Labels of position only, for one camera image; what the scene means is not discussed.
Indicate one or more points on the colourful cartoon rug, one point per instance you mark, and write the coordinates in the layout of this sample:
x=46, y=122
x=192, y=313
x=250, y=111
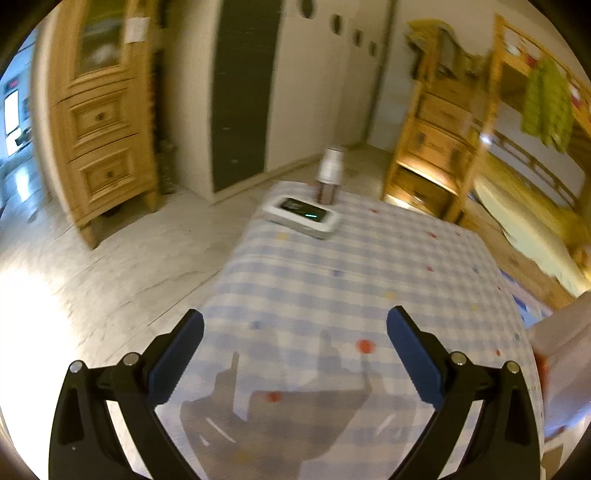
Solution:
x=524, y=302

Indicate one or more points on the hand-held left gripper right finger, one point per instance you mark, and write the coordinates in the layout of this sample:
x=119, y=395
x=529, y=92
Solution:
x=415, y=355

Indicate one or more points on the brown spray bottle white cap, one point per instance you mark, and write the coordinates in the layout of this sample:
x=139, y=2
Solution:
x=330, y=175

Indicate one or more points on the blue checkered tablecloth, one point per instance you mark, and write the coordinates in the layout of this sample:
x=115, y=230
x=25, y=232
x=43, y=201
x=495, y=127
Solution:
x=323, y=286

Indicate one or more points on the yellow bedding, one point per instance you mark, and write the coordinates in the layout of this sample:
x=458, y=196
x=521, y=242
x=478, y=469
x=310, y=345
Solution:
x=535, y=230

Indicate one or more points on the pile of clothes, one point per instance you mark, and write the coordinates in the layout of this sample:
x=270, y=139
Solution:
x=434, y=41

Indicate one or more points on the wooden bunk bed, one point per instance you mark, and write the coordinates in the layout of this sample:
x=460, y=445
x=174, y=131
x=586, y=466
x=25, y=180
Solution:
x=501, y=46

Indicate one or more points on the wooden cabinet with glass door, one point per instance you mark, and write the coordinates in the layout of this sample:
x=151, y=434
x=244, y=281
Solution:
x=101, y=138

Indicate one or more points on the white electronic device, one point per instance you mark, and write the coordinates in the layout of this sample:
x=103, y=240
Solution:
x=300, y=214

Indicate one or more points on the white paper tag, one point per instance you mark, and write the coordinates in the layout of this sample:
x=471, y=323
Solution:
x=137, y=30

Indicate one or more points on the wooden stair drawers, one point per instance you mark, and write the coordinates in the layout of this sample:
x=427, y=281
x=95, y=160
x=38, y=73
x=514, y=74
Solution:
x=438, y=138

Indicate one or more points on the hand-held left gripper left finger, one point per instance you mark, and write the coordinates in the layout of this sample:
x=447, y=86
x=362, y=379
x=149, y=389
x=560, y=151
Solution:
x=178, y=355

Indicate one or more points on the white torn cardboard packaging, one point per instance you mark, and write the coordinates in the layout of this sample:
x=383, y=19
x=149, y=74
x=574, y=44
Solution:
x=568, y=350

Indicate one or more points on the green puffer jacket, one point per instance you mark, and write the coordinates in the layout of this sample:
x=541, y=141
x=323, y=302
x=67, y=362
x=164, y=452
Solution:
x=547, y=106

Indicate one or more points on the white wardrobe with round holes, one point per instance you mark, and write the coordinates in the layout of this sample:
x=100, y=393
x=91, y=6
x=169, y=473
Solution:
x=244, y=92

